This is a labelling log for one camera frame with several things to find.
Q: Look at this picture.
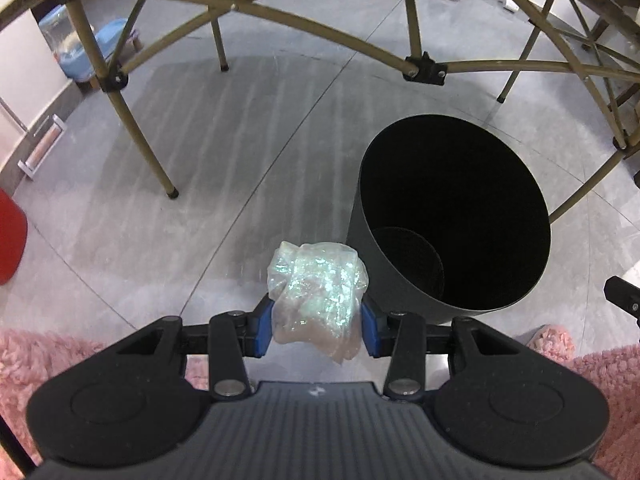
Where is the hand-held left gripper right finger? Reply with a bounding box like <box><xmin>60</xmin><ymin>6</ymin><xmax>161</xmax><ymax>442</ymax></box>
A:
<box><xmin>360</xmin><ymin>302</ymin><xmax>527</xmax><ymax>403</ymax></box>

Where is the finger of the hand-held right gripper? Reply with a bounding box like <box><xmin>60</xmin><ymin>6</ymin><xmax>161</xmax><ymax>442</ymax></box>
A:
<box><xmin>603</xmin><ymin>276</ymin><xmax>640</xmax><ymax>319</ymax></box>

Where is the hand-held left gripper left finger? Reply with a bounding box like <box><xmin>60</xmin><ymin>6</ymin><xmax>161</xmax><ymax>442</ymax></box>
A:
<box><xmin>107</xmin><ymin>299</ymin><xmax>275</xmax><ymax>402</ymax></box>

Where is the iridescent plastic wrap wad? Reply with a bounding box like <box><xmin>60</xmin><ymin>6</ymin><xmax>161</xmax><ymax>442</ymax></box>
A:
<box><xmin>266</xmin><ymin>241</ymin><xmax>369</xmax><ymax>365</ymax></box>

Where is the black round trash bin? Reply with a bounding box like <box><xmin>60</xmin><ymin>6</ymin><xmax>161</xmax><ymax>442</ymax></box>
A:
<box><xmin>345</xmin><ymin>115</ymin><xmax>552</xmax><ymax>326</ymax></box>

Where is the pink fluffy rug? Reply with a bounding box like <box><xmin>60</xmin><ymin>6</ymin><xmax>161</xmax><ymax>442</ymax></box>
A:
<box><xmin>0</xmin><ymin>324</ymin><xmax>640</xmax><ymax>480</ymax></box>

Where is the red plastic stool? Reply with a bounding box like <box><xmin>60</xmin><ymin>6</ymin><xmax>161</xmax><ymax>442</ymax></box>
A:
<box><xmin>0</xmin><ymin>189</ymin><xmax>28</xmax><ymax>286</ymax></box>

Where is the khaki folding table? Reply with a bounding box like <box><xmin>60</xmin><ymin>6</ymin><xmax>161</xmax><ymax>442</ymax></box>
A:
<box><xmin>0</xmin><ymin>0</ymin><xmax>640</xmax><ymax>226</ymax></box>

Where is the dark wooden chair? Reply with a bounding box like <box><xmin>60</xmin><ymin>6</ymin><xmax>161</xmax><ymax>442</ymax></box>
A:
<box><xmin>580</xmin><ymin>0</ymin><xmax>640</xmax><ymax>63</ymax></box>

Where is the small white floor heater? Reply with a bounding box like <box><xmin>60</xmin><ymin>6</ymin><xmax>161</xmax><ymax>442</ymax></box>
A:
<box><xmin>17</xmin><ymin>114</ymin><xmax>66</xmax><ymax>179</ymax></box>

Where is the blue plastic container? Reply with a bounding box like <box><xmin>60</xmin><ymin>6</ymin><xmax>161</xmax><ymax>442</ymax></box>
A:
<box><xmin>39</xmin><ymin>6</ymin><xmax>131</xmax><ymax>81</ymax></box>

